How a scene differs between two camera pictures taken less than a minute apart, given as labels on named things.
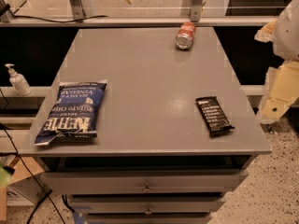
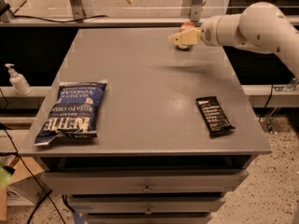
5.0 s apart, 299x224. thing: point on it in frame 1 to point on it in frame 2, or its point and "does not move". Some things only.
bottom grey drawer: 149,218 does not move
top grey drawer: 144,181 does not move
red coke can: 185,35 does not move
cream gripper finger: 281,91 to 212,32
